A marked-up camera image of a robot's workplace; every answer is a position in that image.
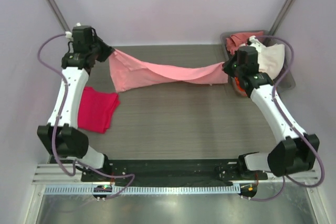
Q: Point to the dusty rose t shirt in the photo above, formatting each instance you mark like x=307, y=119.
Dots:
x=234, y=41

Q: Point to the light pink t shirt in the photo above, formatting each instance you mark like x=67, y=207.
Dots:
x=128, y=73

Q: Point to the white slotted cable duct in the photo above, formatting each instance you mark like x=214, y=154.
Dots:
x=96, y=189

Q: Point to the white t shirt green collar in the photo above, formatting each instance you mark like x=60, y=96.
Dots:
x=271, y=59

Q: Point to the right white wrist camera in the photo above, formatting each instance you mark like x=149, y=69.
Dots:
x=254, y=42

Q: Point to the grey plastic tray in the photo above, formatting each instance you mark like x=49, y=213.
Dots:
x=285, y=79

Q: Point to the folded magenta t shirt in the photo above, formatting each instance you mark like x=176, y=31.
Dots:
x=96, y=110

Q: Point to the orange t shirt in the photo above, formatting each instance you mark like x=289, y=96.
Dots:
x=237, y=85

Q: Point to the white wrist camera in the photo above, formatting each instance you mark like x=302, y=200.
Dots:
x=68, y=34
x=254, y=42

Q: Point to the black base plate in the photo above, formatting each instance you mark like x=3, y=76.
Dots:
x=181, y=172

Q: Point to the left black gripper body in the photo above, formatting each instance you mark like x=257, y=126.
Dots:
x=101, y=51

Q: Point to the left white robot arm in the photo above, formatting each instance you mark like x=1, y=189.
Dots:
x=60, y=136

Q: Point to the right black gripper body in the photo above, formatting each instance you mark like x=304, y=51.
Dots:
x=232, y=68

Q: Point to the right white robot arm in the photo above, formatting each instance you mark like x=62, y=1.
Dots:
x=295, y=150

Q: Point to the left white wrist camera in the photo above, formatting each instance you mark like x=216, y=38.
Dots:
x=68, y=34

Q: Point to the right aluminium frame post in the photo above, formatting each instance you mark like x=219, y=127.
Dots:
x=281, y=16

